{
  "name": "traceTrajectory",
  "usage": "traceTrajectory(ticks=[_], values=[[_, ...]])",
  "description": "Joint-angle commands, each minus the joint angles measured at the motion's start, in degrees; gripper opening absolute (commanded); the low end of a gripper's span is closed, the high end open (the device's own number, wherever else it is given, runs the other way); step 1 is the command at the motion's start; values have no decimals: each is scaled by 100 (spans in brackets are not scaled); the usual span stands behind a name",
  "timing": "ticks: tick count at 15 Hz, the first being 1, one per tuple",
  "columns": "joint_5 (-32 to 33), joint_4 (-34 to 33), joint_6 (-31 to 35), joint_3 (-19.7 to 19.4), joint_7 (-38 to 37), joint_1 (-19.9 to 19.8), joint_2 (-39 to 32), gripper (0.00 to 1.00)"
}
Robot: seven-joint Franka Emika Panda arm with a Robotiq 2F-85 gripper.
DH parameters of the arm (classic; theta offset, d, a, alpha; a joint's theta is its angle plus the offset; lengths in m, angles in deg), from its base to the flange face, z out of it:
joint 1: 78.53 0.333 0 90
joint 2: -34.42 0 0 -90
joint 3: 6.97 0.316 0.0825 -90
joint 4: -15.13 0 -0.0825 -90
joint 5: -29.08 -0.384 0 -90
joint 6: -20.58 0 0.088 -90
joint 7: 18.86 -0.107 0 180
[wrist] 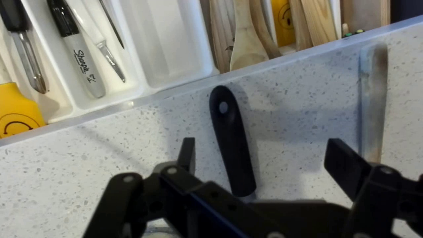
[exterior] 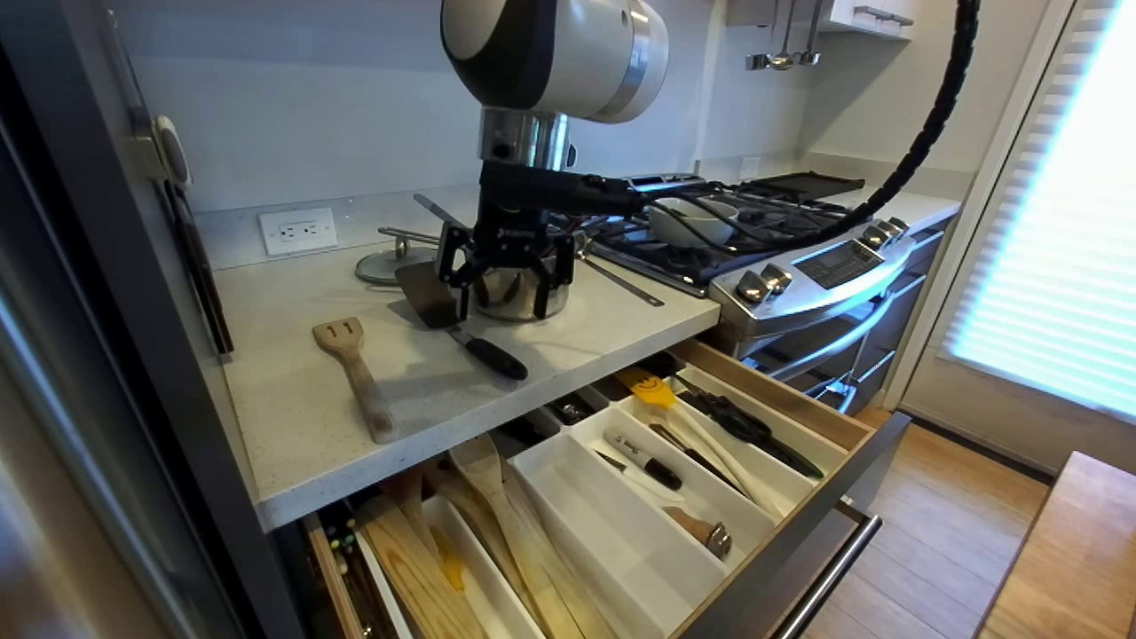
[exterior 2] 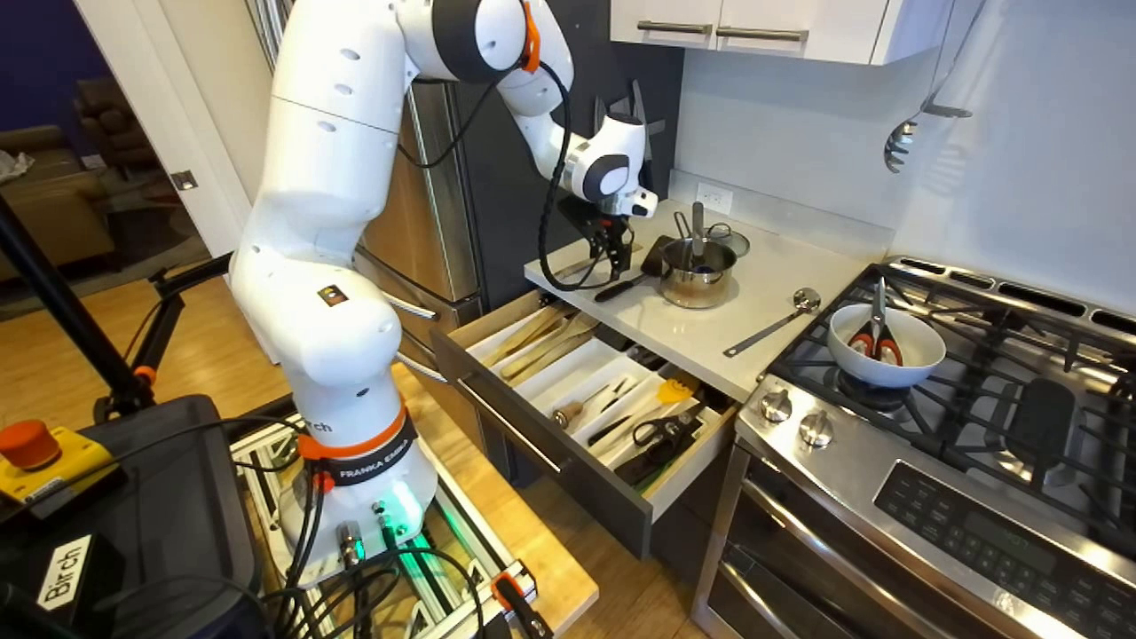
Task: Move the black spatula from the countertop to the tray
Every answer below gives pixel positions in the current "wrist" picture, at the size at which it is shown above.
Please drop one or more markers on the light wooden spoon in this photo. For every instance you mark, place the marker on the light wooden spoon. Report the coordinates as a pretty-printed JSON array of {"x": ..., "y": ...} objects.
[{"x": 246, "y": 43}]

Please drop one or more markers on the yellow smiley utensil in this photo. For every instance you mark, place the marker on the yellow smiley utensil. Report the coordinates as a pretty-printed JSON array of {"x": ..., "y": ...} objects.
[
  {"x": 283, "y": 21},
  {"x": 15, "y": 110}
]

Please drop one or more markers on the slotted wooden spatula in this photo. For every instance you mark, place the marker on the slotted wooden spatula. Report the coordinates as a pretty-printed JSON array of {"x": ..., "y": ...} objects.
[{"x": 373, "y": 100}]

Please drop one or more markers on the black spatula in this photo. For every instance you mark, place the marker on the black spatula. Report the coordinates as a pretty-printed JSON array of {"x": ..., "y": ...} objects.
[{"x": 232, "y": 145}]

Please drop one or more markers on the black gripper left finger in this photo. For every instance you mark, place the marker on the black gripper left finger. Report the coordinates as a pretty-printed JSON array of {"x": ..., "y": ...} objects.
[{"x": 127, "y": 206}]

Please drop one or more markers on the grey Sharpie marker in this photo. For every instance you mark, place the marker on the grey Sharpie marker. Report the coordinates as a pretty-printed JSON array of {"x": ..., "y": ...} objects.
[{"x": 81, "y": 61}]

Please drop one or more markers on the white cutlery tray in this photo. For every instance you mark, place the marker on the white cutlery tray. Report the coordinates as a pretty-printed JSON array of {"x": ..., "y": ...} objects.
[{"x": 172, "y": 43}]

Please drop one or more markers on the thin dark metal tool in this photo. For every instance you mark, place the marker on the thin dark metal tool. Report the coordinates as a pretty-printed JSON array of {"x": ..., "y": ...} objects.
[{"x": 113, "y": 24}]

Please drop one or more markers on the wooden turner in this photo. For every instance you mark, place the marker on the wooden turner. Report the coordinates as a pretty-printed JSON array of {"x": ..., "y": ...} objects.
[{"x": 319, "y": 20}]

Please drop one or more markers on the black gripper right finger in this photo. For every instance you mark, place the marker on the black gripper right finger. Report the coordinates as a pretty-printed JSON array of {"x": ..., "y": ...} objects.
[{"x": 379, "y": 198}]

